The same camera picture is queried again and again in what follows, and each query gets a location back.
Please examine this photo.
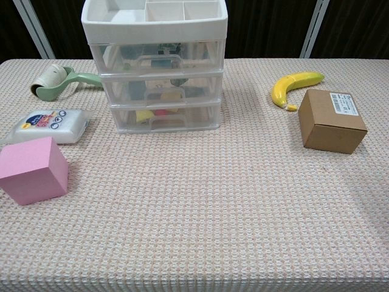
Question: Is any clear drawer with small items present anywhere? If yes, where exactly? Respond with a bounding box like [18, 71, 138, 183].
[89, 41, 225, 75]

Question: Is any yellow banana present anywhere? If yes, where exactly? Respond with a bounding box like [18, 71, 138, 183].
[270, 71, 325, 112]

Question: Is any clear plastic drawer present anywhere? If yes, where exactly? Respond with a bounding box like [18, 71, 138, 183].
[109, 102, 221, 134]
[100, 71, 224, 107]

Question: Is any black curtain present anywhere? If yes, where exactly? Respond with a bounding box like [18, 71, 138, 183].
[0, 0, 389, 61]

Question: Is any yellow wedge toy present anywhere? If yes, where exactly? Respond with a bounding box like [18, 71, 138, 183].
[135, 109, 154, 123]

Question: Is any grey metal frame post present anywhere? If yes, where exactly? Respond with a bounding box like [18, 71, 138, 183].
[299, 0, 331, 59]
[13, 0, 56, 60]

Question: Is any green lint roller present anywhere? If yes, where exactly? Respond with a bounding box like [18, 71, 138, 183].
[29, 64, 104, 101]

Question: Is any brown cardboard box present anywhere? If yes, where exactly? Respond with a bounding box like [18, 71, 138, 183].
[297, 89, 368, 155]

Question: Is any white plastic drawer organizer frame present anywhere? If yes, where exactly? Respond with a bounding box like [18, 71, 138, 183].
[81, 0, 229, 136]

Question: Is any white tissue pack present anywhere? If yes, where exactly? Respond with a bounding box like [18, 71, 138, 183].
[0, 108, 94, 145]

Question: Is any pink cube block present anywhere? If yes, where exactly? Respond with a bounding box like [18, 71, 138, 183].
[0, 136, 69, 206]

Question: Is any beige woven tablecloth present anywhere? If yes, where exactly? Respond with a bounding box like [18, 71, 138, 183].
[0, 57, 389, 292]

